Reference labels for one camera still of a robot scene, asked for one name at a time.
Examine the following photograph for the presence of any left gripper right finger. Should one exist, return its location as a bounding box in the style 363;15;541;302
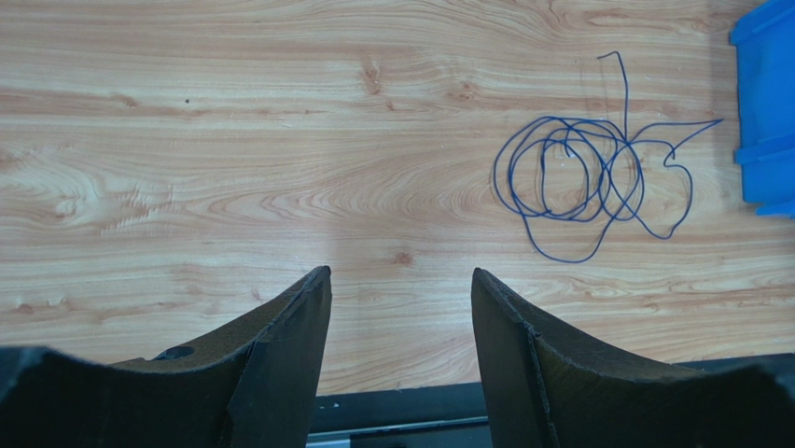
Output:
471;269;794;447

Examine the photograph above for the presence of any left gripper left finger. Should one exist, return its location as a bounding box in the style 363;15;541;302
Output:
1;266;332;447

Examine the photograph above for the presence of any dark blue wire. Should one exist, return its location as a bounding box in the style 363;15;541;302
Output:
492;50;725;265

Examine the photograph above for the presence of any left blue plastic bin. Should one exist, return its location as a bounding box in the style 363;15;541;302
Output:
730;0;794;219

